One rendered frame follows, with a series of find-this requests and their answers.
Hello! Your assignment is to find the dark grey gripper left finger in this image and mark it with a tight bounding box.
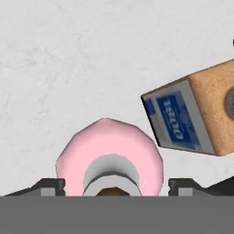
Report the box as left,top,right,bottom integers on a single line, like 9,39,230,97
3,177,67,197

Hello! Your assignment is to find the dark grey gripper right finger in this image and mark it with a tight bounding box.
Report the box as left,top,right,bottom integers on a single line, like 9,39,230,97
167,175,234,197

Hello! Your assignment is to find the tan square bottle blue label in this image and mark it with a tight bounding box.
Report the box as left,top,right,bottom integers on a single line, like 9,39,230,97
140,58,234,157

